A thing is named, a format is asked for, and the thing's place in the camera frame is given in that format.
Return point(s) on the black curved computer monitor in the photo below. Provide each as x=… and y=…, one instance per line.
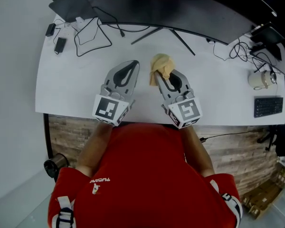
x=175, y=6

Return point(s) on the cardboard boxes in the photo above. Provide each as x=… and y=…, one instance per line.
x=268, y=193

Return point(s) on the black keyboard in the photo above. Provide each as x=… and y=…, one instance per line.
x=268, y=107

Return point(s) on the black desk leg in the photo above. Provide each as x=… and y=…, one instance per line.
x=47, y=136

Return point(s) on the tan cloth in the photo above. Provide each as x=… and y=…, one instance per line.
x=160, y=64

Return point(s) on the white mug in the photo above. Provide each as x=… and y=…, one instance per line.
x=257, y=79

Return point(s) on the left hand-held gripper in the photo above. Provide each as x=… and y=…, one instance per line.
x=107, y=108

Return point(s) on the person's right forearm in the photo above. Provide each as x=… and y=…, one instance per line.
x=199, y=153

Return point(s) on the small black power adapter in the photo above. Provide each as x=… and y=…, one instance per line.
x=50, y=30

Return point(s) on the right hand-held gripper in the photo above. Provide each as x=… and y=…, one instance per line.
x=186, y=110

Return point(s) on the person's red shirt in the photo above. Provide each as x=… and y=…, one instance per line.
x=145, y=179

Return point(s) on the person's left forearm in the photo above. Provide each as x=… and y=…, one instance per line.
x=92, y=151

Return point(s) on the black power brick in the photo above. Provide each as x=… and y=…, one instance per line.
x=60, y=45

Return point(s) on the black electronic device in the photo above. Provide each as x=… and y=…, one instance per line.
x=269, y=38

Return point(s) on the white power strip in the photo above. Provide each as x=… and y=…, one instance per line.
x=78, y=21

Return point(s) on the dark cylindrical bin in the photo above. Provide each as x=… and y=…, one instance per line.
x=54, y=164

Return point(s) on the black office chair base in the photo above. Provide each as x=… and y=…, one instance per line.
x=280, y=139

